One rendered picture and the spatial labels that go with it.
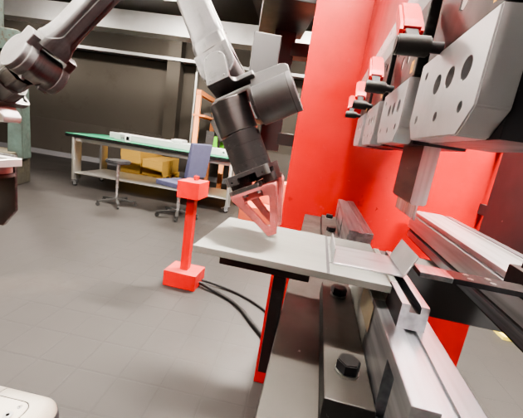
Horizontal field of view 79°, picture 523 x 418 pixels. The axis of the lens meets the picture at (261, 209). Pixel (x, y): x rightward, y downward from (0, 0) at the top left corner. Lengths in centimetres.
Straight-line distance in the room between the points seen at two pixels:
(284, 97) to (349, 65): 94
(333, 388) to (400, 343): 9
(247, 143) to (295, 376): 31
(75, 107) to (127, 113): 134
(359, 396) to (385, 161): 107
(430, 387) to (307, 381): 16
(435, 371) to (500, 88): 25
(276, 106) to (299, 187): 92
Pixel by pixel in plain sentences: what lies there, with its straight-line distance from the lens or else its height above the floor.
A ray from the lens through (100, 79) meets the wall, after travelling 890.
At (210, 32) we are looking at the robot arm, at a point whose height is 130.
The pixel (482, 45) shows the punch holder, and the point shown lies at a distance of 27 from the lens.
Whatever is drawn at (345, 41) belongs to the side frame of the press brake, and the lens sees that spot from 139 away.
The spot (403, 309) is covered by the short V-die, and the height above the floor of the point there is 99.
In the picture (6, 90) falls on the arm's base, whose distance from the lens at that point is 94.
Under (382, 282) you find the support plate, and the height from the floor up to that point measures 100.
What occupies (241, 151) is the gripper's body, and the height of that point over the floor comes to 113.
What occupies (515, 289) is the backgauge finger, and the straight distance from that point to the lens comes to 57.
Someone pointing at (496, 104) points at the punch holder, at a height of 120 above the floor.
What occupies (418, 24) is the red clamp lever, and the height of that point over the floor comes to 128.
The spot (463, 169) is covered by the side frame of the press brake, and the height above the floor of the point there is 116.
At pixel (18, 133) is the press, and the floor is 74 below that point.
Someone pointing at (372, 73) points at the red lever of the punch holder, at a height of 128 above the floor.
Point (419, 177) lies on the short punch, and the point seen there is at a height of 114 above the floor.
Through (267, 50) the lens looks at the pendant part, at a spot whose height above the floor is 153.
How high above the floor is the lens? 115
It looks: 12 degrees down
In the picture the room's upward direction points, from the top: 9 degrees clockwise
